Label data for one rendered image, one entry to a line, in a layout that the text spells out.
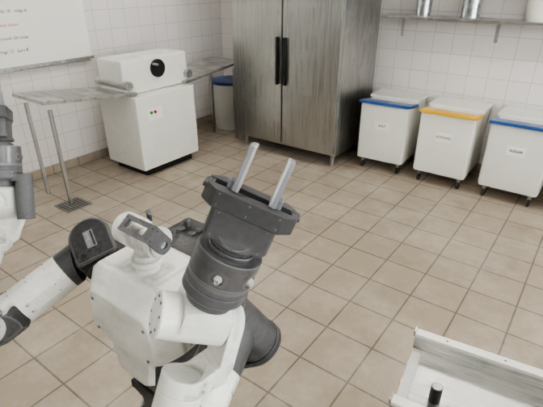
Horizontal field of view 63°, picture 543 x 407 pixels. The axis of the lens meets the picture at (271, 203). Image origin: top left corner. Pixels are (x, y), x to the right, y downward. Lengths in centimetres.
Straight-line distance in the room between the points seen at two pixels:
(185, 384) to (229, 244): 20
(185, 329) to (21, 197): 55
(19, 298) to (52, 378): 171
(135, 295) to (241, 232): 42
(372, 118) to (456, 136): 88
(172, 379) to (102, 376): 208
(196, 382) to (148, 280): 33
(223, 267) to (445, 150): 424
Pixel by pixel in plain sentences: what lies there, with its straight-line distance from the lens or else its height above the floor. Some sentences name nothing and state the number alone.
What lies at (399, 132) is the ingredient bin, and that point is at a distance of 481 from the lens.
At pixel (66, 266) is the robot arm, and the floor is 133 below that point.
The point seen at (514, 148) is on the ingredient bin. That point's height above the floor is 55.
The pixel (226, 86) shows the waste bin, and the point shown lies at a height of 61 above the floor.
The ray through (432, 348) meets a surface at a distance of 157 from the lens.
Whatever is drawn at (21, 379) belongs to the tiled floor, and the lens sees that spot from 288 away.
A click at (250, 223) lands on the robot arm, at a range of 53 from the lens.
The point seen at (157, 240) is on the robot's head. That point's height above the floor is 148.
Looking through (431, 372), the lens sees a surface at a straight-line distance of 153.
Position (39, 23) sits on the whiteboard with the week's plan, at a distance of 515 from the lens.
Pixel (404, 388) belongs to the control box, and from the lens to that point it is 146.
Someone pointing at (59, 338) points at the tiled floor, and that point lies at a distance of 303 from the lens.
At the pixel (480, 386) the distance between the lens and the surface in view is 154.
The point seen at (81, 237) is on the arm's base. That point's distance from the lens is 110.
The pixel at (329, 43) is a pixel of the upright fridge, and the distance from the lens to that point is 470.
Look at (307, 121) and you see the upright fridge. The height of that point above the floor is 50.
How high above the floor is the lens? 192
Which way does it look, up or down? 27 degrees down
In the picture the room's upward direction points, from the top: straight up
